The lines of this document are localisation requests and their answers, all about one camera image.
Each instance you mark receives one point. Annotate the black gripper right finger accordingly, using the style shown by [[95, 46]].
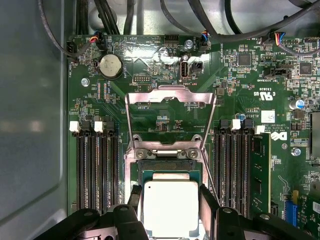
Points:
[[230, 225]]

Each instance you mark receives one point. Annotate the grey metal PC case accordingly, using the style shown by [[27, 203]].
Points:
[[30, 112]]

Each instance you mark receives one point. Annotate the small capacitor blue top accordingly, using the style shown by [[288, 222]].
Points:
[[241, 116]]

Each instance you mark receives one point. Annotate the silver CPU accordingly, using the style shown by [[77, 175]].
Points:
[[170, 205]]

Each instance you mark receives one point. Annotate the metal socket cover frame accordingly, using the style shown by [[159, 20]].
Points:
[[175, 93]]

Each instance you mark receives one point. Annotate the RAM slot with black clips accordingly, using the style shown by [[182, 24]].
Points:
[[92, 175], [113, 175], [243, 175], [220, 175]]

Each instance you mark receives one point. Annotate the round silver coin battery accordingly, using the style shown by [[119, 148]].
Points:
[[110, 65]]

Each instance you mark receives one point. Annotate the silver motherboard screw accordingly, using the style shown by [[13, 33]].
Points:
[[188, 44], [85, 82], [295, 151]]

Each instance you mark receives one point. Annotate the blue expansion slot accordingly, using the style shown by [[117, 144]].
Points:
[[291, 212]]

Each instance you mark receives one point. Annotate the RAM slot with white clips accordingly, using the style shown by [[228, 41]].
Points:
[[81, 175], [232, 175], [102, 175]]

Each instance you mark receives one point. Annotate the internal USB port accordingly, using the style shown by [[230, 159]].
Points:
[[184, 71]]

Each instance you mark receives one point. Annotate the CPU socket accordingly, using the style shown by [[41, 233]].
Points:
[[165, 166]]

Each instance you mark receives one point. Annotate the silver capacitor blue top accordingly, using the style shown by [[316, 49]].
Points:
[[297, 103]]

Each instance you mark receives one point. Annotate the black square chip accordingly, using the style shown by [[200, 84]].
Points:
[[244, 59], [305, 68]]

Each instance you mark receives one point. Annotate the white sticker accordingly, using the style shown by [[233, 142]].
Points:
[[267, 116]]

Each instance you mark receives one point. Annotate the green motherboard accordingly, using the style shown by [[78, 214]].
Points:
[[225, 82]]

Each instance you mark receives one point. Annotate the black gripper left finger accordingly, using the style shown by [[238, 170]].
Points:
[[127, 222]]

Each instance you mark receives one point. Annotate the green RAM stick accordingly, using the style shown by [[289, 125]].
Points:
[[260, 175]]

